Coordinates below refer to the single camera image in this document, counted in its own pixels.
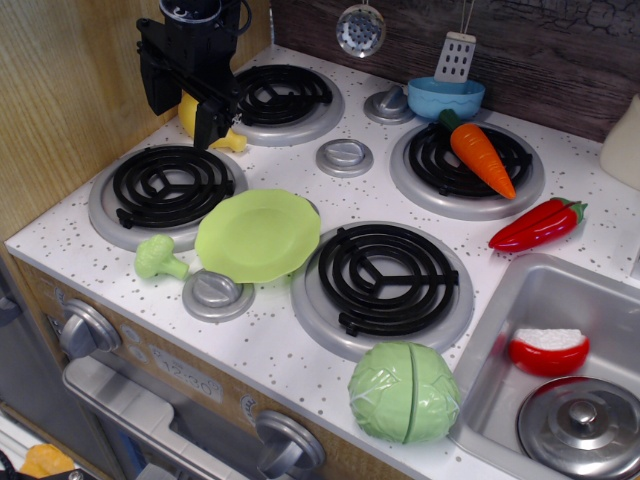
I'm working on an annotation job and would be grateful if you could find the silver slotted spatula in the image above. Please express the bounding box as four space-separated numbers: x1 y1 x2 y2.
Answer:
434 32 476 83

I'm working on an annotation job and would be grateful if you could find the silver centre stovetop knob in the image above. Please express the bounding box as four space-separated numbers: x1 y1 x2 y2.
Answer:
316 139 374 178

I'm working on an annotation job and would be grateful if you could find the silver perforated ladle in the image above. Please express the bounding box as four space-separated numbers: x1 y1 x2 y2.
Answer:
335 1 386 59

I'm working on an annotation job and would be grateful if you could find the silver stovetop knob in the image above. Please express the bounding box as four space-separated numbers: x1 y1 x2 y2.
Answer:
182 269 255 323
363 85 415 125
316 139 374 178

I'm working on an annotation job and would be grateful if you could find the silver oven door handle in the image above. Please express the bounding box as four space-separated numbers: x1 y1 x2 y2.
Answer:
62 357 246 479

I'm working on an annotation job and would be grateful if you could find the cream white container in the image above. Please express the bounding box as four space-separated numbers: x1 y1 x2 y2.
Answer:
599 94 640 190

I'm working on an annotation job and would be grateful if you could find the silver back stovetop knob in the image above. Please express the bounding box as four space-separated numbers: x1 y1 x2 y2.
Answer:
363 85 415 125

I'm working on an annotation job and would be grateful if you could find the front right black burner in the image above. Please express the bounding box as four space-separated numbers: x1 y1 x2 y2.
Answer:
291 222 474 362

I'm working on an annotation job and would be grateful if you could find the front left black burner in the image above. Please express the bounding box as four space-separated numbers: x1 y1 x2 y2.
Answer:
88 144 249 252

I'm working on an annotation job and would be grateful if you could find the yellow toy banana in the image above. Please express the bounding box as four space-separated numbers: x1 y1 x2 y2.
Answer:
177 91 249 153

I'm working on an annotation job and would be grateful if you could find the orange toy carrot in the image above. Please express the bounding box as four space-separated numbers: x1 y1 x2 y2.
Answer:
438 109 516 200

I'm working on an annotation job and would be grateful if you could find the yellow object bottom left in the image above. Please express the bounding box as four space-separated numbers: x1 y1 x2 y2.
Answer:
19 444 76 479

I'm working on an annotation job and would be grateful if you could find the silver toy sink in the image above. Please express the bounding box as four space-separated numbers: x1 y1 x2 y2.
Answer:
450 254 639 479

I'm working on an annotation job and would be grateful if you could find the silver front stovetop knob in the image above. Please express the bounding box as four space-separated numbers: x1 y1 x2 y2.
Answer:
182 269 255 323

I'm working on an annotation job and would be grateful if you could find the oven clock display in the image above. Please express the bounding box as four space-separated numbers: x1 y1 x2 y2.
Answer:
149 345 224 403

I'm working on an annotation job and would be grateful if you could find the green toy broccoli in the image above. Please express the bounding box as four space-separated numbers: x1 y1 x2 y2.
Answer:
134 234 189 280

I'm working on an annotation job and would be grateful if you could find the red white toy cheese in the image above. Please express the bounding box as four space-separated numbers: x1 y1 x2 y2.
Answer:
508 328 590 377

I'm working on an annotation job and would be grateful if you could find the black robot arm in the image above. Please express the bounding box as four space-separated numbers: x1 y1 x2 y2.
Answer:
136 0 252 150

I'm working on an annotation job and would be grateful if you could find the black burner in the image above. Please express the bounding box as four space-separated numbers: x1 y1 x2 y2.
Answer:
291 222 474 362
389 122 545 221
231 64 345 147
88 144 249 252

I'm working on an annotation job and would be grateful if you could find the silver left oven knob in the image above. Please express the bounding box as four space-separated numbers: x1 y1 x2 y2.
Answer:
60 299 122 359

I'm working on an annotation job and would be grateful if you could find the silver right oven knob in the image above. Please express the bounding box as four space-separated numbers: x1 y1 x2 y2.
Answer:
255 410 326 479

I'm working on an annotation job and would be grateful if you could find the silver pot lid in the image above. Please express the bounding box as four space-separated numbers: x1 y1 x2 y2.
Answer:
516 376 639 479

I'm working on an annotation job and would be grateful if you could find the light green plastic plate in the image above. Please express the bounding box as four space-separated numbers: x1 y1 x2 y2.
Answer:
195 189 321 284

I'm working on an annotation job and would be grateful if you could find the back left black burner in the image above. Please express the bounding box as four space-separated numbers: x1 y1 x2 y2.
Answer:
231 64 345 147

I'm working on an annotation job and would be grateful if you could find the green toy cabbage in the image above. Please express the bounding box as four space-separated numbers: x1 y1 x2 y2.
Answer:
348 341 461 444

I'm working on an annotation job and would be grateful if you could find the red toy chili pepper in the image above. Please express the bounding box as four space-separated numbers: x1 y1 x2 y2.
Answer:
488 197 588 253

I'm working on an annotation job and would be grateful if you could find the silver oven knob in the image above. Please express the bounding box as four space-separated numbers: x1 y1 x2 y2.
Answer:
60 299 122 359
255 410 326 479

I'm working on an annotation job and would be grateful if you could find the blue plastic bowl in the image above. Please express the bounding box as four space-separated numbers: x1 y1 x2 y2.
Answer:
408 77 486 120

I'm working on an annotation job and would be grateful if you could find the back right black burner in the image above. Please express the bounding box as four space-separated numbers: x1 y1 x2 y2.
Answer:
389 122 545 221

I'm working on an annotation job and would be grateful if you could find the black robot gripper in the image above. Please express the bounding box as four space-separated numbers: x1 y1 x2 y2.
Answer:
136 14 240 149

